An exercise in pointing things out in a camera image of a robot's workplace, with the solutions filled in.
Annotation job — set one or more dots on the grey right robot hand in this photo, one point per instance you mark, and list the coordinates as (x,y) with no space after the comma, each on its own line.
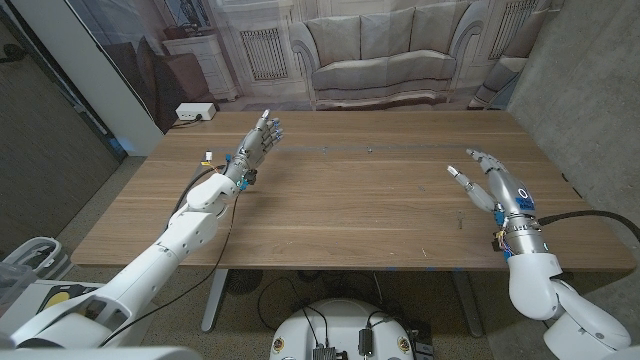
(510,192)

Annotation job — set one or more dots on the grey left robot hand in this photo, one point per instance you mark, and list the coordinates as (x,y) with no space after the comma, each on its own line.
(252,147)

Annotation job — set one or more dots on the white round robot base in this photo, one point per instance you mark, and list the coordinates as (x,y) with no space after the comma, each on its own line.
(340,325)

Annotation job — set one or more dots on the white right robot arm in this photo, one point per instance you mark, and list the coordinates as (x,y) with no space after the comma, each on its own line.
(535,285)

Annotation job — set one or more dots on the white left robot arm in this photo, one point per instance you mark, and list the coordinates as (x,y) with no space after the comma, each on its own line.
(190,230)

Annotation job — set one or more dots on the white power strip box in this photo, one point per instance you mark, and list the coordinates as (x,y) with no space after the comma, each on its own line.
(195,111)

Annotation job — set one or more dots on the grey table leg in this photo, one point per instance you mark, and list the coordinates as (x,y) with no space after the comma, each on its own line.
(467,305)
(215,300)

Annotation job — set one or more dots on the black round fan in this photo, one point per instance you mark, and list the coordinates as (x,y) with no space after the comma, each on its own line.
(243,282)

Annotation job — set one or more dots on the printed living room backdrop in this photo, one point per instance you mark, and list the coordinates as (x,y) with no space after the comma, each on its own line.
(380,55)

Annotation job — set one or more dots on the white partition panel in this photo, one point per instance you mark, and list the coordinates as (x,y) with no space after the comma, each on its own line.
(100,85)

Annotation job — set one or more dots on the small black box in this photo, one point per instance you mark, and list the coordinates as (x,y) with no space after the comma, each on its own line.
(365,342)

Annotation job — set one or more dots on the white grey plastic device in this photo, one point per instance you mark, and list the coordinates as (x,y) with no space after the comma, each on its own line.
(42,255)

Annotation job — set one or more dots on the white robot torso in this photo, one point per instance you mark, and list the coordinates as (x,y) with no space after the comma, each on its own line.
(100,354)

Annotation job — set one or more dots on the clear plastic bin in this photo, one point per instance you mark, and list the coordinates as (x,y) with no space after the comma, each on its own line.
(12,285)

